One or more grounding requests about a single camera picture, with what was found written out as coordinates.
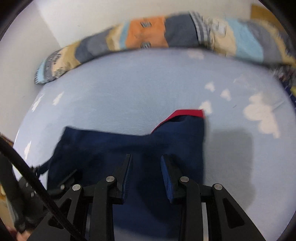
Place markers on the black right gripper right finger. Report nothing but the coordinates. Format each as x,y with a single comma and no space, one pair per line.
184,194

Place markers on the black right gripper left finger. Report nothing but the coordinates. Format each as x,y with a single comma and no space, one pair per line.
111,190

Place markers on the navy jacket with red collar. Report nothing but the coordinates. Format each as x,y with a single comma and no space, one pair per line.
92,155

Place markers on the light blue cloud blanket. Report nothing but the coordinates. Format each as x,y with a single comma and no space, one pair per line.
250,119

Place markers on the dark patterned cloth pile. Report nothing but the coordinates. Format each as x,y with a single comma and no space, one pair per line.
286,75

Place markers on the colourful patchwork quilt roll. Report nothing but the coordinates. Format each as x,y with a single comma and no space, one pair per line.
252,40

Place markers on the brown wooden board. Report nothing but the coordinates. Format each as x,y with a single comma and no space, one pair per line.
262,13

